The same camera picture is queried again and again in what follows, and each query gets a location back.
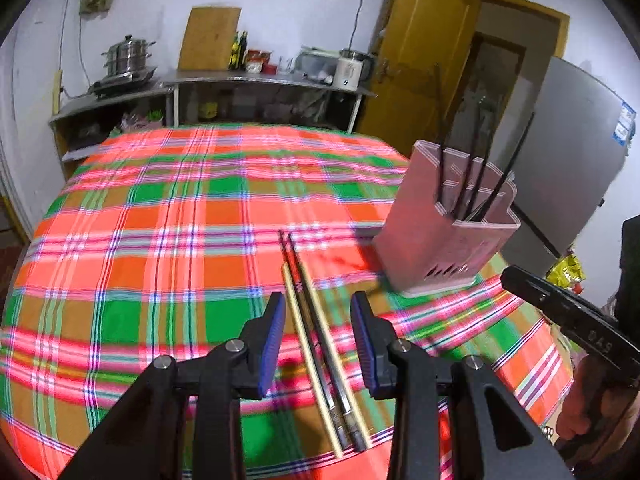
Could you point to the steel steamer pot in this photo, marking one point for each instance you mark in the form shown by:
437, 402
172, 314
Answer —
127, 57

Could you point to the yellow oil bottle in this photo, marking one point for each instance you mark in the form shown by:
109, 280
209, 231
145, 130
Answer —
234, 55

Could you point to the black induction stove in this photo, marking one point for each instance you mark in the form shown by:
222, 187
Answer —
122, 81

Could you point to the red lidded jars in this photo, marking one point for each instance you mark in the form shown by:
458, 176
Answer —
257, 62

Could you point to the grey refrigerator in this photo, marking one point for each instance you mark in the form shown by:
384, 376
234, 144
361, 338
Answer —
565, 150

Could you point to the stainless steel counter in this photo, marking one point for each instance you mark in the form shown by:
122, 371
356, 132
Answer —
250, 79

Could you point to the clear glass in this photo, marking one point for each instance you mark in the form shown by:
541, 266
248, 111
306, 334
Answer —
285, 66

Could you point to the yellow door frame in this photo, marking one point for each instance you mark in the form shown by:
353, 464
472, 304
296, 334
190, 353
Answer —
525, 5

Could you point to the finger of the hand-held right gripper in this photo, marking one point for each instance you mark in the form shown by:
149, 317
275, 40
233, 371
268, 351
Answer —
540, 292

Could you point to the plaid tablecloth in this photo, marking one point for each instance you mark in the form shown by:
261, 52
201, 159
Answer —
150, 260

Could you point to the yellow plastic bag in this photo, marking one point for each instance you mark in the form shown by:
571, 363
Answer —
565, 272

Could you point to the low steel shelf unit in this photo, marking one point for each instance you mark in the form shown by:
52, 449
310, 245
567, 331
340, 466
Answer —
100, 102

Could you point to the person's right hand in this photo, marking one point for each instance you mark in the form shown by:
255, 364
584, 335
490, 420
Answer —
595, 410

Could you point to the yellow wooden door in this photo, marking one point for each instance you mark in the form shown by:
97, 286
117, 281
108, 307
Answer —
415, 50

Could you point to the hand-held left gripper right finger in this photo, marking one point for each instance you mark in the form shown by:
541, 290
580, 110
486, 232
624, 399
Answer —
365, 345

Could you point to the pink plastic utensil holder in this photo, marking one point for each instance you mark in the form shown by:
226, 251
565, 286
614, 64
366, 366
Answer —
425, 240

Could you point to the white rice cooker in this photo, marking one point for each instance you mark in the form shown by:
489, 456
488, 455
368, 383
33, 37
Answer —
312, 66

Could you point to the person's dark clothing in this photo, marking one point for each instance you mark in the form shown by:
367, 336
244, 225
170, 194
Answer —
631, 270

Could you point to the white electric kettle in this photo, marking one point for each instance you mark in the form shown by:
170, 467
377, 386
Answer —
350, 72

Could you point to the wooden cutting board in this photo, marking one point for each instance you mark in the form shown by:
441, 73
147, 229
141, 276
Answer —
207, 40

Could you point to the dark sauce bottle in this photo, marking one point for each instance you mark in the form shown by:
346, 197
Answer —
243, 52

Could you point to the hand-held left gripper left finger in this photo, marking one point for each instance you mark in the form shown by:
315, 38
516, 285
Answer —
272, 345

